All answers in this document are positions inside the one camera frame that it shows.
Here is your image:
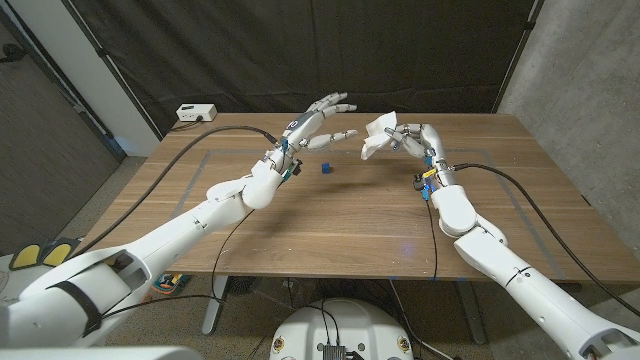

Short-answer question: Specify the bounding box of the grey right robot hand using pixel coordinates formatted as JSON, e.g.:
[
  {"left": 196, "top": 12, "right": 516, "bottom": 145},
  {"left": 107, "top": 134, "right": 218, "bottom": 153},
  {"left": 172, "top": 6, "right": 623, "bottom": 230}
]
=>
[{"left": 383, "top": 122, "right": 454, "bottom": 184}]

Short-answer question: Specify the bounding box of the colourful toy on floor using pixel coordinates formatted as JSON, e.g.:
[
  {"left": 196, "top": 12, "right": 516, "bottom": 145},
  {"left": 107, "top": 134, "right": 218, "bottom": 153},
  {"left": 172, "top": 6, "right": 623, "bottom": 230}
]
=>
[{"left": 151, "top": 272, "right": 191, "bottom": 295}]

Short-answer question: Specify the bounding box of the black backdrop curtain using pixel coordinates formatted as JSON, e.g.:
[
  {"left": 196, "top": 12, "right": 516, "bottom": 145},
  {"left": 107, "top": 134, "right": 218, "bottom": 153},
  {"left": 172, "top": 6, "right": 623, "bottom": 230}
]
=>
[{"left": 62, "top": 0, "right": 544, "bottom": 137}]

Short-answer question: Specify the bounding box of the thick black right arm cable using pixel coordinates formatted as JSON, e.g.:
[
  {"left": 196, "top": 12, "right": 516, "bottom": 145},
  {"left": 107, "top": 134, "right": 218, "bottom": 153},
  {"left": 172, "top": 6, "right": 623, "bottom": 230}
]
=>
[{"left": 449, "top": 162, "right": 640, "bottom": 317}]

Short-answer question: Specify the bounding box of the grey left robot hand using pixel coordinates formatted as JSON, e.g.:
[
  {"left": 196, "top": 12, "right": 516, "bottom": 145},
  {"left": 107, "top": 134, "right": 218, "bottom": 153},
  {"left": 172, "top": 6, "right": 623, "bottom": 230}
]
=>
[{"left": 272, "top": 91, "right": 359, "bottom": 174}]

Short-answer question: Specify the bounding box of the grey tape outline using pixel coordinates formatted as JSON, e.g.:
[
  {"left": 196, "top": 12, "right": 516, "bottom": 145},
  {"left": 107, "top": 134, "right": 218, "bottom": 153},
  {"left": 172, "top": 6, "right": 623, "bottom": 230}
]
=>
[{"left": 142, "top": 148, "right": 566, "bottom": 281}]

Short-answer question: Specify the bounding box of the white power strip box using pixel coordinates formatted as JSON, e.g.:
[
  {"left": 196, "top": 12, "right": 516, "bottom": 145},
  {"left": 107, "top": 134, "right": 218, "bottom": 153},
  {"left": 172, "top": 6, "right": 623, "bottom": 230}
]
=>
[{"left": 175, "top": 103, "right": 218, "bottom": 123}]

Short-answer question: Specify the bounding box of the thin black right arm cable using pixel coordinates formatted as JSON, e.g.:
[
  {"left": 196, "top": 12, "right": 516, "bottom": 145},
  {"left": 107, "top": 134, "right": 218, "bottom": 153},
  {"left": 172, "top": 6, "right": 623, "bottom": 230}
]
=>
[{"left": 424, "top": 199, "right": 439, "bottom": 280}]

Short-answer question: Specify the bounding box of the black backdrop stand pole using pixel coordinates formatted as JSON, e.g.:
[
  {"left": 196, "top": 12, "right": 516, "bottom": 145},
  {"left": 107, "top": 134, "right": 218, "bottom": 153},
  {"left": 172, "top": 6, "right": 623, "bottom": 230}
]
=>
[
  {"left": 62, "top": 0, "right": 164, "bottom": 141},
  {"left": 492, "top": 0, "right": 544, "bottom": 114}
]

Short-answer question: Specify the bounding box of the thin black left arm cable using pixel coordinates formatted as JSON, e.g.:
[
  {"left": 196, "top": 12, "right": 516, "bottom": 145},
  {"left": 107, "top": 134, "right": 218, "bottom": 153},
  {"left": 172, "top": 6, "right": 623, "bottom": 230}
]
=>
[{"left": 102, "top": 209, "right": 256, "bottom": 320}]

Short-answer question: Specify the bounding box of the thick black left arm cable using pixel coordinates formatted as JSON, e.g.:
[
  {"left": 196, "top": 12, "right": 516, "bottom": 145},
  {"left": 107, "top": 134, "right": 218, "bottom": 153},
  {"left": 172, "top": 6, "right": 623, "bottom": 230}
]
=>
[{"left": 69, "top": 124, "right": 279, "bottom": 259}]

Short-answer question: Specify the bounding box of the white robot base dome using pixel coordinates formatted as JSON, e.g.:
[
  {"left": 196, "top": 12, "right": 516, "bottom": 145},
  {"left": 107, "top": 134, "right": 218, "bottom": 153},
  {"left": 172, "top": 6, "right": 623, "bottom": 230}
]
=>
[{"left": 269, "top": 298, "right": 415, "bottom": 360}]

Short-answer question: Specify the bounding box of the white paper sheet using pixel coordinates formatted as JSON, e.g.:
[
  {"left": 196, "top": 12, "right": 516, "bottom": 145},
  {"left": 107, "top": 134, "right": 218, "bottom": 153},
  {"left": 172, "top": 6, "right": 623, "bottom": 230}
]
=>
[{"left": 359, "top": 110, "right": 400, "bottom": 161}]

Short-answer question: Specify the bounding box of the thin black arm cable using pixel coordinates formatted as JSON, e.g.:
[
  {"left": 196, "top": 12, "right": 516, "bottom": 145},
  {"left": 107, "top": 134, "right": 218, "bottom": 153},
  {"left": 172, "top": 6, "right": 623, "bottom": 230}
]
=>
[
  {"left": 102, "top": 209, "right": 256, "bottom": 320},
  {"left": 424, "top": 199, "right": 439, "bottom": 280}
]

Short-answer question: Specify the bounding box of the yellow foot pedal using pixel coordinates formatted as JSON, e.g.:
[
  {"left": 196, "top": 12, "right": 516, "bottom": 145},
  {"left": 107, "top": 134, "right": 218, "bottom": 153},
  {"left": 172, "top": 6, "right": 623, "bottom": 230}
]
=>
[
  {"left": 40, "top": 238, "right": 81, "bottom": 267},
  {"left": 9, "top": 243, "right": 42, "bottom": 271}
]

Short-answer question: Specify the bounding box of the white robot torso edge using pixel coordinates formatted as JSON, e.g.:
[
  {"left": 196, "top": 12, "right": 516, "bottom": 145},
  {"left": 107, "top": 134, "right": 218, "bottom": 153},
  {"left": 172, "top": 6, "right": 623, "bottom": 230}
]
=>
[{"left": 0, "top": 346, "right": 204, "bottom": 360}]

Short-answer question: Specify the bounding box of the black door handle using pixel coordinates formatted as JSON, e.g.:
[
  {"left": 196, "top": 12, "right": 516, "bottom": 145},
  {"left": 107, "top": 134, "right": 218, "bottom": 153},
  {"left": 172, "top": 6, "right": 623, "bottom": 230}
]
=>
[{"left": 0, "top": 43, "right": 27, "bottom": 64}]

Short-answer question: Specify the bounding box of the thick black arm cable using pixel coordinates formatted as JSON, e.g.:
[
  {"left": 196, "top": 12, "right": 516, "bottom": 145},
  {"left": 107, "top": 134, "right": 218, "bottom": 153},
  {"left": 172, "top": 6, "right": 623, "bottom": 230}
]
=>
[
  {"left": 449, "top": 162, "right": 640, "bottom": 317},
  {"left": 69, "top": 124, "right": 279, "bottom": 259}
]

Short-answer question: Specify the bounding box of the black round fan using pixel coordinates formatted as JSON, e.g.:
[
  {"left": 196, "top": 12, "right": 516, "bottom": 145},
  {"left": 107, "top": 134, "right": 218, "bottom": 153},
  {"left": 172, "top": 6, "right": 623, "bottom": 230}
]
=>
[{"left": 227, "top": 276, "right": 261, "bottom": 296}]

